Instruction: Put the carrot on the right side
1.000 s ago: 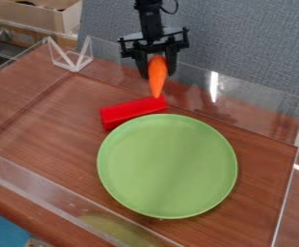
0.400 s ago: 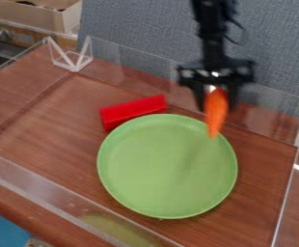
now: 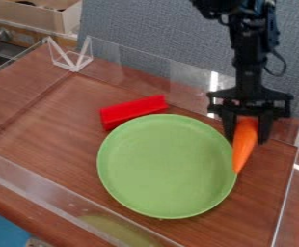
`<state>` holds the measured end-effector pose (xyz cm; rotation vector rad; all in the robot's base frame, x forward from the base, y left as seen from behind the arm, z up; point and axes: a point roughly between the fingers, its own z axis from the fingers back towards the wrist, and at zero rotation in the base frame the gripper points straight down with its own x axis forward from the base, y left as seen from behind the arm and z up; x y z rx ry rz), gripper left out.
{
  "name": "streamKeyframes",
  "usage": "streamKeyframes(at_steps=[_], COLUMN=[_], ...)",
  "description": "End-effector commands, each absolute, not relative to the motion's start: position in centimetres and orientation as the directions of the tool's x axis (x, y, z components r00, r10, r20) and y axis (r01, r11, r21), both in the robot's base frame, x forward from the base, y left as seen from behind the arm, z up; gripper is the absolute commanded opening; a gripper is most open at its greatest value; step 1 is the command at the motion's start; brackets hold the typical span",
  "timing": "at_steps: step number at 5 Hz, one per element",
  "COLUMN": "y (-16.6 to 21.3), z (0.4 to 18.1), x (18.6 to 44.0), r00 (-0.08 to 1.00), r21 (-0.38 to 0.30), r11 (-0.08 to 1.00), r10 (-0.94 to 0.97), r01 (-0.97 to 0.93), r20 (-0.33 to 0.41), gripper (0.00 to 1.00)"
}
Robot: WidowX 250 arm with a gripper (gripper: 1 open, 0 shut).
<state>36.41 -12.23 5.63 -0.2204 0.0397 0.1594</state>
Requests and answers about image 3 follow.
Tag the clear acrylic enclosure wall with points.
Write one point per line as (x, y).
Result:
(52, 93)

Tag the cardboard box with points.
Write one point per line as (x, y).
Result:
(52, 15)

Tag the orange toy carrot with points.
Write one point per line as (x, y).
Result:
(244, 142)

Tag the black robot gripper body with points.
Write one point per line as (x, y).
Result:
(249, 104)

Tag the red wedge block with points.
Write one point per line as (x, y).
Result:
(118, 113)

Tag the wooden shelf with knob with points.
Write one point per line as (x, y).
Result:
(18, 36)

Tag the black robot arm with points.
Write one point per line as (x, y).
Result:
(253, 34)

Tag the green round plate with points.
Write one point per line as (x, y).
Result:
(165, 166)

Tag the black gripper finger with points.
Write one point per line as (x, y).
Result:
(264, 126)
(229, 121)

